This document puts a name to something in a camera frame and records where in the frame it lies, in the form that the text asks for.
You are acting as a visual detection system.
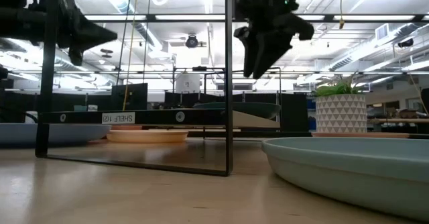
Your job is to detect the black monitor panel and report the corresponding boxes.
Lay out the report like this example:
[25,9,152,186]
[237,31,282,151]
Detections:
[111,82,149,111]

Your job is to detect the blue plate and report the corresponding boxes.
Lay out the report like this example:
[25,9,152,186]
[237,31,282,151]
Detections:
[0,122,112,148]

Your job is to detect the dark green plate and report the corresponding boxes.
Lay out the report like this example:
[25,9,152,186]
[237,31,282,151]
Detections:
[193,101,282,120]

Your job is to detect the black cabinet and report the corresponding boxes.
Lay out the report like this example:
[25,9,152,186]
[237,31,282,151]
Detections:
[280,93,310,133]

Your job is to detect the black-framed wooden shelf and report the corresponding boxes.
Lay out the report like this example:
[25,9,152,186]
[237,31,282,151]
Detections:
[35,0,282,177]

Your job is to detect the wooden background table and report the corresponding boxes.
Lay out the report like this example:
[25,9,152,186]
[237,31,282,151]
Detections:
[367,116,429,125]

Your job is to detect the round black ceiling camera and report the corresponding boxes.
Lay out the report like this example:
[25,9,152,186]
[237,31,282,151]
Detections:
[185,34,199,49]

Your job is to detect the yellow hanging rope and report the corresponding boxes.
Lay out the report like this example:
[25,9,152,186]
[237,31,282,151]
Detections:
[122,0,139,111]

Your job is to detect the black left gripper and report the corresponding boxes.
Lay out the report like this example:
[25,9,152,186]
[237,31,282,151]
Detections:
[57,0,118,66]

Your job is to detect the teal plate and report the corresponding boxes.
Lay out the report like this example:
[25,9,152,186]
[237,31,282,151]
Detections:
[261,136,429,222]

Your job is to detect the pale peach plate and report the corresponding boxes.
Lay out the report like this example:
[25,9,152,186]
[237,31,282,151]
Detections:
[106,129,189,144]

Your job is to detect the yellow hanging cable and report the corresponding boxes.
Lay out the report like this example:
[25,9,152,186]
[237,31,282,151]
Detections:
[337,0,346,30]

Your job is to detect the succulent in white patterned pot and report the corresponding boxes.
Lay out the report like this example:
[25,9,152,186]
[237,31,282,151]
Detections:
[313,72,368,134]

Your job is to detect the black metal rig frame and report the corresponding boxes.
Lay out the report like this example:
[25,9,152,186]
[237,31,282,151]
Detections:
[187,129,429,140]

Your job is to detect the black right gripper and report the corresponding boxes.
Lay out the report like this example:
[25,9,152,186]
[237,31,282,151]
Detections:
[233,0,315,80]

